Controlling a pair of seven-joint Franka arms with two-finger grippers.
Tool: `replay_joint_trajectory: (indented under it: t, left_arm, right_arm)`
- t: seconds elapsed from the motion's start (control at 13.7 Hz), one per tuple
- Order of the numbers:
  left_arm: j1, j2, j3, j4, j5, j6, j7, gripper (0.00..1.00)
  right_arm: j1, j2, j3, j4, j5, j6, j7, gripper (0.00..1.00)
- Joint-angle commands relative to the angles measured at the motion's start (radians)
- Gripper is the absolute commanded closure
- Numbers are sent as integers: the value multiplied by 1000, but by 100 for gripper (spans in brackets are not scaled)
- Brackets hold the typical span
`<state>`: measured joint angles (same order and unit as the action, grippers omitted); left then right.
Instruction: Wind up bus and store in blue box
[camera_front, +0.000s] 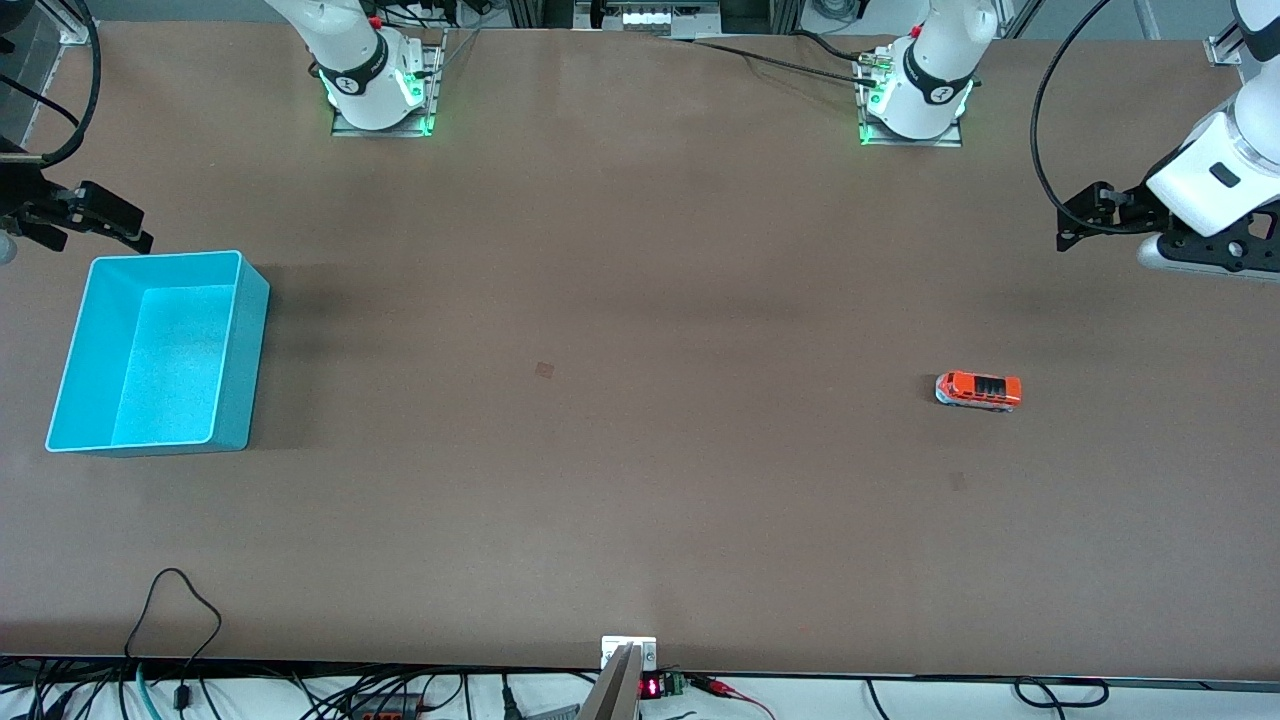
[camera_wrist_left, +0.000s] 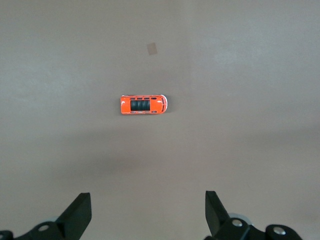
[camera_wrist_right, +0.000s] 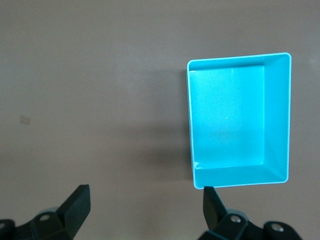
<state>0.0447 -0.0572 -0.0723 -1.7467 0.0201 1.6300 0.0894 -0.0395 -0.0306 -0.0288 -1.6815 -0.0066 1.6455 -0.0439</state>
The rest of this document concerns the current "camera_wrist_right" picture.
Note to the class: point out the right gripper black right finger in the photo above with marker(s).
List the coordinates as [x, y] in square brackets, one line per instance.
[212, 210]

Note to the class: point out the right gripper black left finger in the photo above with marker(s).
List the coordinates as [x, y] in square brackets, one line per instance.
[75, 210]

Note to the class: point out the blue plastic box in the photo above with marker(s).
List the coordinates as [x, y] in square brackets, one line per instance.
[225, 112]

